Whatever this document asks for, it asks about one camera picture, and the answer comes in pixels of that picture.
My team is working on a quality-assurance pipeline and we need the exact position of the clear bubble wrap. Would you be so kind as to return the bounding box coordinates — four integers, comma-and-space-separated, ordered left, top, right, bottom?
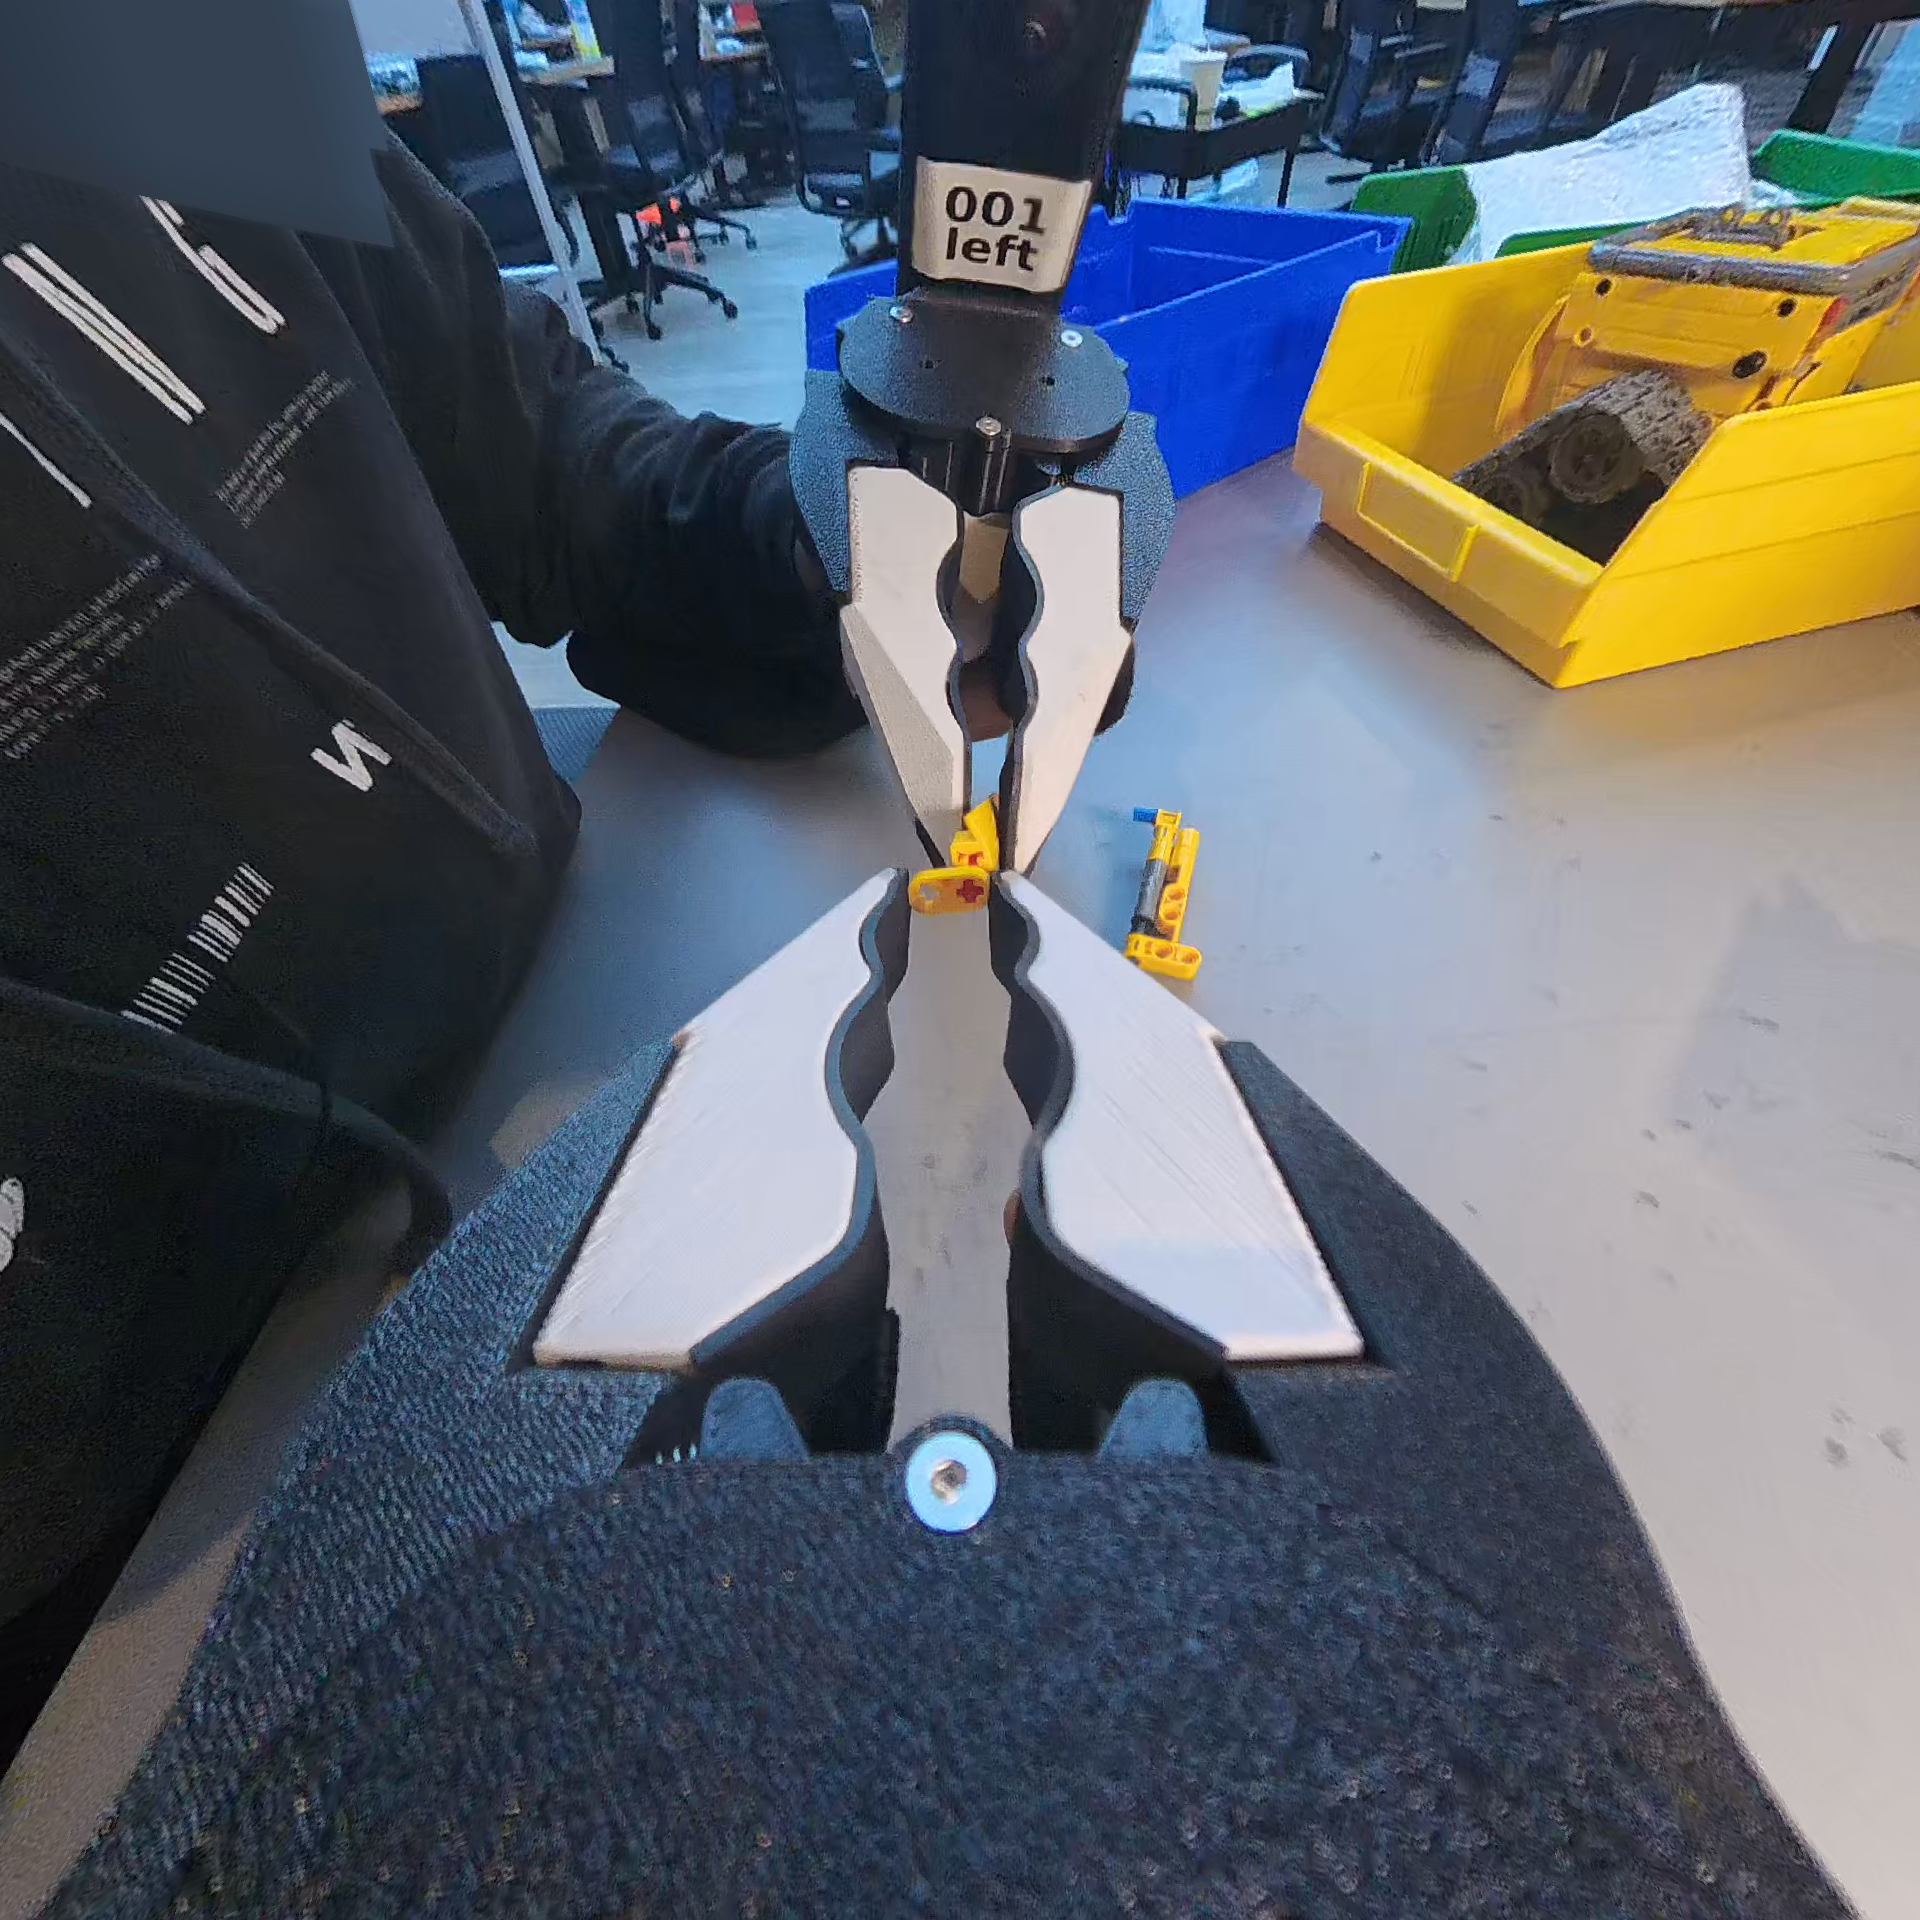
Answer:
1462, 81, 1758, 258

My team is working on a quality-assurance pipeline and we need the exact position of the person's left forearm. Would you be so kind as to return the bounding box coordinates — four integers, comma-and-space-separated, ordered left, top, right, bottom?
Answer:
502, 285, 872, 754

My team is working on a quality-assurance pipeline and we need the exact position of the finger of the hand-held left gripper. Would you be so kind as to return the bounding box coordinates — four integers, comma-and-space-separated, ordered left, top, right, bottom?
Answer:
997, 487, 1133, 881
837, 466, 971, 859

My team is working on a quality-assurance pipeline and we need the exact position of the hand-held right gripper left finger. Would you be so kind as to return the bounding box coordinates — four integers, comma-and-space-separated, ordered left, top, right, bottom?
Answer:
533, 869, 913, 1455

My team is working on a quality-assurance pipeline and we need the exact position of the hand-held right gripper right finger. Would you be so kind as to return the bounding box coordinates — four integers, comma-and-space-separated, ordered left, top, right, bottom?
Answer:
986, 869, 1366, 1455

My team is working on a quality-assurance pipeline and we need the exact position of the blue storage bin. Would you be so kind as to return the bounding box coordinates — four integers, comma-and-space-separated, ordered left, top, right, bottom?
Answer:
805, 197, 1413, 499

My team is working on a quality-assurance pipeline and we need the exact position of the grey desk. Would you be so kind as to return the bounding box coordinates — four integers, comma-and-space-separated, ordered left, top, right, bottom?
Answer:
0, 450, 1920, 1920

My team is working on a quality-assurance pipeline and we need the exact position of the yellow brick arm with axle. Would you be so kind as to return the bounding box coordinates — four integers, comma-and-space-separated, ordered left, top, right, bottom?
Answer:
1126, 806, 1204, 982

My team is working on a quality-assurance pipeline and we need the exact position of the person's black hoodie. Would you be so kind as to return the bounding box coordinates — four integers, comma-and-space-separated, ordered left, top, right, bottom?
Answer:
0, 141, 586, 1773

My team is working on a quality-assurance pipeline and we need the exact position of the green storage bin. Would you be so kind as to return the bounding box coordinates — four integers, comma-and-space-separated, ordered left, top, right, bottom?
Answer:
1350, 164, 1479, 273
1751, 129, 1920, 204

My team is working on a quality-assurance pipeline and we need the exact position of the white metal post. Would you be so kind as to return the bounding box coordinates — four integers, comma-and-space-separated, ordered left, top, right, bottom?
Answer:
458, 0, 606, 368

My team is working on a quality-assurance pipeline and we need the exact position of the black office chair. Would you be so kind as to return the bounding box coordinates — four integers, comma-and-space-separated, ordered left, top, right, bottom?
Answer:
593, 0, 759, 340
766, 0, 902, 273

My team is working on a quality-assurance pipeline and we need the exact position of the yellow storage bin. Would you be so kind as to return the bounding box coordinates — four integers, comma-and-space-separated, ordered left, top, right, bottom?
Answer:
1293, 196, 1920, 692

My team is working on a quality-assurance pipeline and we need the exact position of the yellow tracked brick robot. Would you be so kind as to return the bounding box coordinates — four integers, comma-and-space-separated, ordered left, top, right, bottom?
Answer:
1452, 196, 1920, 564

